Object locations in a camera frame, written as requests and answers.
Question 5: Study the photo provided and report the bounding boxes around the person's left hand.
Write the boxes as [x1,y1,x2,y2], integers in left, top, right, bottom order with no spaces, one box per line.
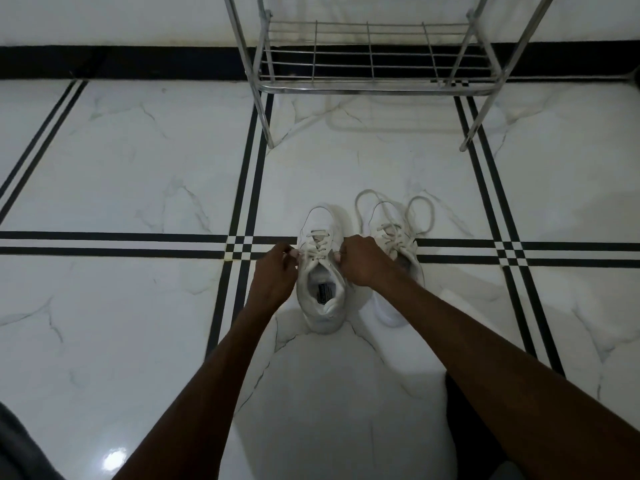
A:
[248,242,300,318]

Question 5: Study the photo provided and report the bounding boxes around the metal wire shoe rack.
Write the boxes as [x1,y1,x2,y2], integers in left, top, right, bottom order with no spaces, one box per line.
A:
[222,0,557,152]

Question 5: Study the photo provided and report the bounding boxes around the white sneaker with insole label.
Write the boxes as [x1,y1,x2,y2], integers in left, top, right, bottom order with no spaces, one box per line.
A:
[295,205,352,336]

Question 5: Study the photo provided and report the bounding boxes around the person's right forearm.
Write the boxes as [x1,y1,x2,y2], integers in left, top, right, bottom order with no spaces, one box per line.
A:
[374,272,640,480]

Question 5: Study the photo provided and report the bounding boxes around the person's left forearm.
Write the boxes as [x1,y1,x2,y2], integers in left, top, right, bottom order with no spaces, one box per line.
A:
[112,297,277,480]

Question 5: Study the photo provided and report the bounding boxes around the person's grey shorts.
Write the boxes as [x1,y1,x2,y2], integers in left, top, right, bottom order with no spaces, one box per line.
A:
[0,402,66,480]

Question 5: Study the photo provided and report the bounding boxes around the white sneaker with loose laces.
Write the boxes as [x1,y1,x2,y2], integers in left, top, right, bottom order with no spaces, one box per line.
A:
[354,189,436,328]

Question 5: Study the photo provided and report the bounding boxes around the person's right hand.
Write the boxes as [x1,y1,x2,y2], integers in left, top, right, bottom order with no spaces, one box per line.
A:
[333,235,402,291]

